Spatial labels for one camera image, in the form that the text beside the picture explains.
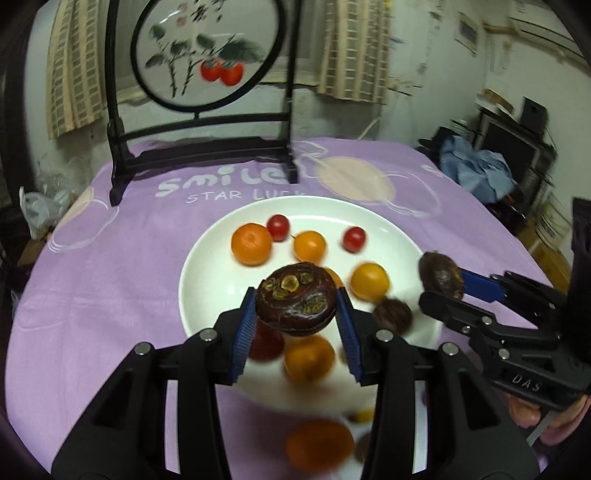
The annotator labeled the wall electrical box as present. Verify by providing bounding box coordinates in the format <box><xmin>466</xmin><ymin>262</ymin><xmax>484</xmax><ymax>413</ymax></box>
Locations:
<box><xmin>455</xmin><ymin>11</ymin><xmax>481</xmax><ymax>56</ymax></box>

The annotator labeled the mandarin orange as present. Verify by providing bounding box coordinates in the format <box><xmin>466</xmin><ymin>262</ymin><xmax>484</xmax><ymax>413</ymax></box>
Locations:
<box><xmin>231</xmin><ymin>222</ymin><xmax>273</xmax><ymax>266</ymax></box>
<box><xmin>284</xmin><ymin>335</ymin><xmax>336</xmax><ymax>383</ymax></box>
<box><xmin>286</xmin><ymin>419</ymin><xmax>355</xmax><ymax>472</ymax></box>

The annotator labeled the person's right hand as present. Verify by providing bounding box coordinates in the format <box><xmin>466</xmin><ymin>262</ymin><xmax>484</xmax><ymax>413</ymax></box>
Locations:
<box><xmin>508</xmin><ymin>394</ymin><xmax>591</xmax><ymax>446</ymax></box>

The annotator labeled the long wooden box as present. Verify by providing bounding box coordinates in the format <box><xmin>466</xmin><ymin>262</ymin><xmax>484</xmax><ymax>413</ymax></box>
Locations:
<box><xmin>475</xmin><ymin>88</ymin><xmax>514</xmax><ymax>112</ymax></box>

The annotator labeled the black speaker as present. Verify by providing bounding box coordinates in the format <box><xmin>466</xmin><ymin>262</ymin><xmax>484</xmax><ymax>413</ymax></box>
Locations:
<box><xmin>522</xmin><ymin>96</ymin><xmax>548</xmax><ymax>136</ymax></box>

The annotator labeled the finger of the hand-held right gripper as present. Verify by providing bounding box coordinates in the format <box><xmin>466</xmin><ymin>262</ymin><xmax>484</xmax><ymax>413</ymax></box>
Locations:
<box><xmin>419</xmin><ymin>291</ymin><xmax>561</xmax><ymax>352</ymax></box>
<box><xmin>462</xmin><ymin>270</ymin><xmax>568</xmax><ymax>324</ymax></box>

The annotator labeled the dark brown passion fruit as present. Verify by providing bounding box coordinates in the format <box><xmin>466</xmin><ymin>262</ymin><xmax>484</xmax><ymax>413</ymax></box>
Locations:
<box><xmin>255</xmin><ymin>263</ymin><xmax>339</xmax><ymax>337</ymax></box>
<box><xmin>419</xmin><ymin>250</ymin><xmax>465</xmax><ymax>301</ymax></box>
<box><xmin>373</xmin><ymin>298</ymin><xmax>413</xmax><ymax>335</ymax></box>

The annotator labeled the large dark red tomato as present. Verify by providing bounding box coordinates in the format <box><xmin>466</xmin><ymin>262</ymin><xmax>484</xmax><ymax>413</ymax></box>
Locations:
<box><xmin>249</xmin><ymin>320</ymin><xmax>286</xmax><ymax>361</ymax></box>

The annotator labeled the black monitor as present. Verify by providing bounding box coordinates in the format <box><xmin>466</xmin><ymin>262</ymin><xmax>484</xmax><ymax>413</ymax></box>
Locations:
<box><xmin>478</xmin><ymin>113</ymin><xmax>541</xmax><ymax>185</ymax></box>

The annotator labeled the blue cloth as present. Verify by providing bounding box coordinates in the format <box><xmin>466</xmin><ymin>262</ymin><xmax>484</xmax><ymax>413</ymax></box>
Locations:
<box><xmin>438</xmin><ymin>135</ymin><xmax>518</xmax><ymax>201</ymax></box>

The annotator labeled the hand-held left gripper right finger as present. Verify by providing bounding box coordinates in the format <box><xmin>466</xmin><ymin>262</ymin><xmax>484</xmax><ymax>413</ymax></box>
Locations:
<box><xmin>335</xmin><ymin>287</ymin><xmax>541</xmax><ymax>480</ymax></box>

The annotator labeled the cardboard box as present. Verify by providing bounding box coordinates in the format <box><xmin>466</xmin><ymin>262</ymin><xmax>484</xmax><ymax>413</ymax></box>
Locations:
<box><xmin>517</xmin><ymin>217</ymin><xmax>573</xmax><ymax>287</ymax></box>

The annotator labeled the white cable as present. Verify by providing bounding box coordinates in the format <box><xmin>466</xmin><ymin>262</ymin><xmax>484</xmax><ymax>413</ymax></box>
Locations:
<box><xmin>358</xmin><ymin>117</ymin><xmax>384</xmax><ymax>139</ymax></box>

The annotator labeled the purple printed tablecloth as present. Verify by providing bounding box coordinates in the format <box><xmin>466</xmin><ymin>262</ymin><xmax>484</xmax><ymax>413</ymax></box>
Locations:
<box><xmin>7</xmin><ymin>136</ymin><xmax>555</xmax><ymax>476</ymax></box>

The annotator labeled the black bag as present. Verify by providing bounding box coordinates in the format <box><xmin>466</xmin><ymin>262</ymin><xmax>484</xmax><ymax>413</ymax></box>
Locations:
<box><xmin>418</xmin><ymin>127</ymin><xmax>455</xmax><ymax>153</ymax></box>

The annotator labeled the beige checked curtain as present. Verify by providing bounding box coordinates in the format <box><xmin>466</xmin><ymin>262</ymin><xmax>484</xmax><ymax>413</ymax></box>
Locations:
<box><xmin>316</xmin><ymin>0</ymin><xmax>393</xmax><ymax>106</ymax></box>
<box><xmin>46</xmin><ymin>0</ymin><xmax>121</xmax><ymax>139</ymax></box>

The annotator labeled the white plastic bag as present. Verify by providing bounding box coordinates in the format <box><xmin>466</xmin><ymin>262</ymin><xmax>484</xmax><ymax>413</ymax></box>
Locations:
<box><xmin>21</xmin><ymin>191</ymin><xmax>58</xmax><ymax>241</ymax></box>

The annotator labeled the white air conditioner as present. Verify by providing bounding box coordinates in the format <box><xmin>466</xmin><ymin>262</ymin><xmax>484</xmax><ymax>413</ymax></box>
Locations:
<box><xmin>508</xmin><ymin>16</ymin><xmax>587</xmax><ymax>61</ymax></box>

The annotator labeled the white oval plate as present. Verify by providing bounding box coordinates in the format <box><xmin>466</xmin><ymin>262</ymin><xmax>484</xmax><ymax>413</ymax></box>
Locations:
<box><xmin>178</xmin><ymin>196</ymin><xmax>444</xmax><ymax>411</ymax></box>

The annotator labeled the black framed round painted screen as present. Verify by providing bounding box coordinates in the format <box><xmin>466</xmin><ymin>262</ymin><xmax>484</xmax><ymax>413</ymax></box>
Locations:
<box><xmin>105</xmin><ymin>0</ymin><xmax>306</xmax><ymax>207</ymax></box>

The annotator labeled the clear plastic bag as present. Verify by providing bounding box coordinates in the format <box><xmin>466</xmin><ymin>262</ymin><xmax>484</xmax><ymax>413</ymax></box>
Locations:
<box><xmin>34</xmin><ymin>154</ymin><xmax>90</xmax><ymax>204</ymax></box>

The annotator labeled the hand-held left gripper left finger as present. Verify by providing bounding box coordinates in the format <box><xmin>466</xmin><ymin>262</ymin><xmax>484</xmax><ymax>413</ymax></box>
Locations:
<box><xmin>51</xmin><ymin>286</ymin><xmax>259</xmax><ymax>480</ymax></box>

